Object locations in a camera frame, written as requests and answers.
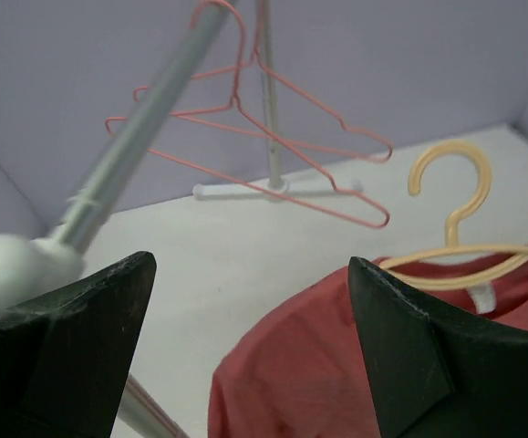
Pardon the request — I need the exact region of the red t shirt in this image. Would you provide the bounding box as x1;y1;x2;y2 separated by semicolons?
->
207;254;528;437

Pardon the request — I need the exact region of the white garment rack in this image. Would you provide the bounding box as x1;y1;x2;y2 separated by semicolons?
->
0;0;365;438

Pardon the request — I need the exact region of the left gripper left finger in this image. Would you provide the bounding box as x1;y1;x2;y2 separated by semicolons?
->
0;252;157;438

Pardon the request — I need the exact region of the pink wire hanger near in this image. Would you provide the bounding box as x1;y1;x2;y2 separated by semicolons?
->
104;0;391;229

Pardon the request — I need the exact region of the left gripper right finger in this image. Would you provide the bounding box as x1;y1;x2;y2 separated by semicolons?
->
348;257;528;437

